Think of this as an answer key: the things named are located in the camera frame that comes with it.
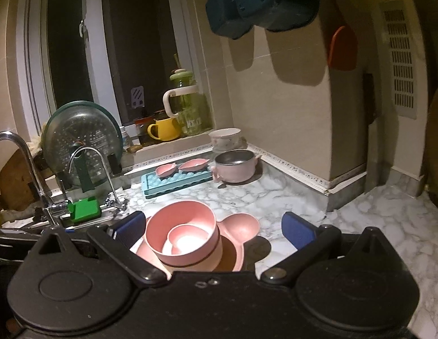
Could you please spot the blue ice tray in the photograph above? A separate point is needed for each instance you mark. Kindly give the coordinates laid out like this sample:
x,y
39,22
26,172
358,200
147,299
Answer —
x,y
176,182

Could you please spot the small brown object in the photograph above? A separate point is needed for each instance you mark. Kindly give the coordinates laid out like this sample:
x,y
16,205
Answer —
x,y
133,148

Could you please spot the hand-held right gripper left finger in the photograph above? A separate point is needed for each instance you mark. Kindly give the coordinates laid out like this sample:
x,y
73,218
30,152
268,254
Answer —
x,y
129,230

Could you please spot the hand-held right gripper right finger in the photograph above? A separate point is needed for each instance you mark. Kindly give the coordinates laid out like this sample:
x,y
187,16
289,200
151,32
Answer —
x,y
298,233

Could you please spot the white vent grille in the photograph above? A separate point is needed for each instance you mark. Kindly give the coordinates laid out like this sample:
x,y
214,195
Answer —
x,y
399,60

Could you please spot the round glass lid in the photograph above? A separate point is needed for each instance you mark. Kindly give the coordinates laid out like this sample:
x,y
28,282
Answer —
x,y
81,130

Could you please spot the pink bowl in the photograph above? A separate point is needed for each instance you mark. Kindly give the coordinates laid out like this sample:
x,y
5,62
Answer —
x,y
159,226

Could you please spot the green sponge holder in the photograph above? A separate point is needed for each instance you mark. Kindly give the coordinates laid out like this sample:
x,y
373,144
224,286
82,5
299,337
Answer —
x,y
84,212

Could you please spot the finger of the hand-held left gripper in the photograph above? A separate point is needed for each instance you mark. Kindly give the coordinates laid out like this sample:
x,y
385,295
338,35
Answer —
x,y
10,245

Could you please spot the pink leaf-shaped dish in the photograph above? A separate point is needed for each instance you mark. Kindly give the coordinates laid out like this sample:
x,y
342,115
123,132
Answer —
x,y
192,165

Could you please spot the yellow mug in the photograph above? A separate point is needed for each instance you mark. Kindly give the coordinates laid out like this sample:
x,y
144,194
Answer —
x,y
167,129

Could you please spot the pink pot with steel interior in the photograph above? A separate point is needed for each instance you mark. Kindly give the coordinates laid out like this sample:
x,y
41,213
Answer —
x,y
236,173

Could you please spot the small pink heart dish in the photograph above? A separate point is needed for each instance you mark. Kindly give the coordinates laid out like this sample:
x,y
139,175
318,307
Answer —
x,y
185,242

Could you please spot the orange hanging utensil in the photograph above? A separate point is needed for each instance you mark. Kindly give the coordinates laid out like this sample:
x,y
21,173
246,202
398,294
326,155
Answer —
x,y
342,49

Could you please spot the window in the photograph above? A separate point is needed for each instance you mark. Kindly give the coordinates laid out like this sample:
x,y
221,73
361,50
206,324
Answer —
x,y
141,42

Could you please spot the large chrome faucet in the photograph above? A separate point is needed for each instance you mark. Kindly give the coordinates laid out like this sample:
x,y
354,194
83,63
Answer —
x,y
37,180

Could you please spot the clear plastic bottle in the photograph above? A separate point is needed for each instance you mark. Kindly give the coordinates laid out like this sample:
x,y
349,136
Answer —
x,y
125,139

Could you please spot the pink apple-shaped dish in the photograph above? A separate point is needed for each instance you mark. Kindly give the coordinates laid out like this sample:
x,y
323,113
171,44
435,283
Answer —
x,y
164,171

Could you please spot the teal plastic container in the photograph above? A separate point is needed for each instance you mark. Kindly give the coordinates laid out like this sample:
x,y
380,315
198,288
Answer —
x,y
222,14

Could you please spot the dark jar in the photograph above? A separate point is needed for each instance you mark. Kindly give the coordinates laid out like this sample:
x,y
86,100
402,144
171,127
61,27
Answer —
x,y
143,130

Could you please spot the white window sticker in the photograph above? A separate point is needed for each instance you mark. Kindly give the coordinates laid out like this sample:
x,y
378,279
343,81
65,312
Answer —
x,y
137,97

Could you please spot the teal plastic basin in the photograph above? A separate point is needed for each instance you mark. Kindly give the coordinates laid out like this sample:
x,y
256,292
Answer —
x,y
282,3

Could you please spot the white floral bowl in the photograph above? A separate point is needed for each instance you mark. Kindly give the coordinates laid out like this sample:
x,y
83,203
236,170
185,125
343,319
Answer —
x,y
224,141

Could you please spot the green glass pitcher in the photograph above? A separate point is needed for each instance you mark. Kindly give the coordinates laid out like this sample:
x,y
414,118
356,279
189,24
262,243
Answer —
x,y
194,113

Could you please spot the pink bear-shaped plate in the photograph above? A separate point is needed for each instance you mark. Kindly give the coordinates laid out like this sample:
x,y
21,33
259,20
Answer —
x,y
240,227

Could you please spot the wooden cutting board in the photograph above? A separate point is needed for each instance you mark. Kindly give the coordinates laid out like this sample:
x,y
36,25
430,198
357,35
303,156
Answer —
x,y
14,183

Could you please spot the thin chrome faucet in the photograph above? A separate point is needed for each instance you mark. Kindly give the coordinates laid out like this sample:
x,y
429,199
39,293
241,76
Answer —
x,y
111,190

